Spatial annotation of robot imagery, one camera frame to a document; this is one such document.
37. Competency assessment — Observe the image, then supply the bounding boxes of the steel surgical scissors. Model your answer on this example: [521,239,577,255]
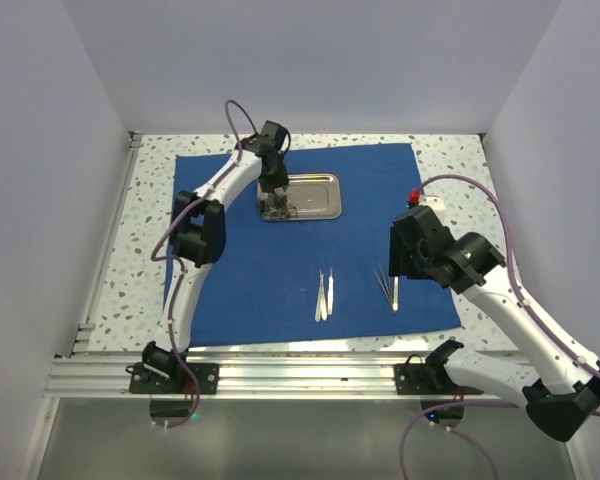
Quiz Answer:
[268,192,290,220]
[276,193,298,220]

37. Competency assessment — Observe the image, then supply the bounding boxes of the blue surgical drape cloth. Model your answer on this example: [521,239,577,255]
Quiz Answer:
[190,143,460,347]

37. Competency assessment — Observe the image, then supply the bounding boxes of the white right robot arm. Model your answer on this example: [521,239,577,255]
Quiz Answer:
[389,204,600,442]

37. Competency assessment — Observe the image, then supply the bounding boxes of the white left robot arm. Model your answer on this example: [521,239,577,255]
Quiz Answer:
[142,121,291,393]

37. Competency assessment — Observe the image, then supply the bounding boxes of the steel instrument tray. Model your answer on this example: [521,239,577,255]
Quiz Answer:
[257,173,343,222]

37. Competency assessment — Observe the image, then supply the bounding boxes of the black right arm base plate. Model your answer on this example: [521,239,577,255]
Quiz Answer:
[393,354,483,396]

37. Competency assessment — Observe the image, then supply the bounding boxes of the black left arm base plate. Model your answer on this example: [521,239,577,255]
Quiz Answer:
[125,362,220,395]

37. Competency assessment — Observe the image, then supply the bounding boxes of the aluminium left side rail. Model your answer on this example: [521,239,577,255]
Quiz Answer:
[68,131,144,357]

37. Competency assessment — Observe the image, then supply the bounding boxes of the aluminium front rail frame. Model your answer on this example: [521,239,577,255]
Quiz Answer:
[43,353,573,401]

